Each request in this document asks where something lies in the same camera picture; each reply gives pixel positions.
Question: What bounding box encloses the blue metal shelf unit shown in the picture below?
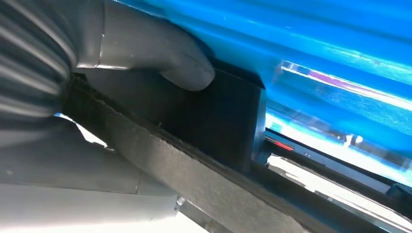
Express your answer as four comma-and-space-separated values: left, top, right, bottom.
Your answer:
111, 0, 412, 190

